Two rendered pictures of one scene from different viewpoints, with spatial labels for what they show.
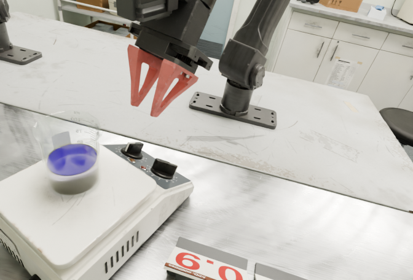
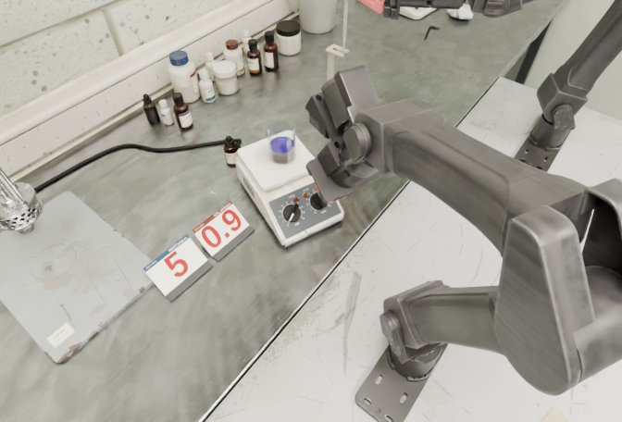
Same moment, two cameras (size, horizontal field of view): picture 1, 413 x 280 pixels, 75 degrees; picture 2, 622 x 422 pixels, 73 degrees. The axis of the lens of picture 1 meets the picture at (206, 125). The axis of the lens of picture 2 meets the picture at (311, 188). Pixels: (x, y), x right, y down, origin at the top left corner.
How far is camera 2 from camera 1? 0.70 m
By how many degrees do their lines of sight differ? 83
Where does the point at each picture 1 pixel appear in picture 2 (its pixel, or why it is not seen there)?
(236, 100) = not seen: hidden behind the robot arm
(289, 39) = not seen: outside the picture
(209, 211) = (265, 256)
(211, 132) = (364, 304)
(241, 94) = not seen: hidden behind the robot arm
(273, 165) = (290, 345)
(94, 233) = (246, 160)
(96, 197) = (267, 163)
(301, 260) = (195, 298)
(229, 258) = (225, 250)
